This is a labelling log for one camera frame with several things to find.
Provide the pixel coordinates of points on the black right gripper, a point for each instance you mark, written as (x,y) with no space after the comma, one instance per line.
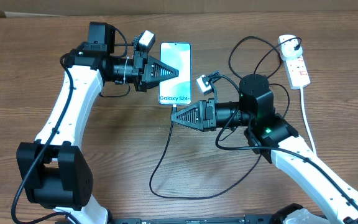
(206,114)

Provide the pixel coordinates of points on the blue Samsung Galaxy smartphone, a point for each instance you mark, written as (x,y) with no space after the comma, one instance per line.
(176,90)

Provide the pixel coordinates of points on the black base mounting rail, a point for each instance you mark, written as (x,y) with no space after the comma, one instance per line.
(247,219)

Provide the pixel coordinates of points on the brown cardboard backdrop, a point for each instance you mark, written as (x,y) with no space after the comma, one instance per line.
(10,8)

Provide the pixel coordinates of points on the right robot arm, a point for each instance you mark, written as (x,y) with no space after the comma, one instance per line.
(271,136)

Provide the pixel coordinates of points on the white power strip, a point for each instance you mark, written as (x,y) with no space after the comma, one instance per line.
(297,73)

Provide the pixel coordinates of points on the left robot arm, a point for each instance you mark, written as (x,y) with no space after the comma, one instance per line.
(53,169)

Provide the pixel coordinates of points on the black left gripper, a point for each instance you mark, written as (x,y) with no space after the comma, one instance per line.
(150,80)

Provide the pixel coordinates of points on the white wall charger plug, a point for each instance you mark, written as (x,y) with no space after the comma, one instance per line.
(290,47)

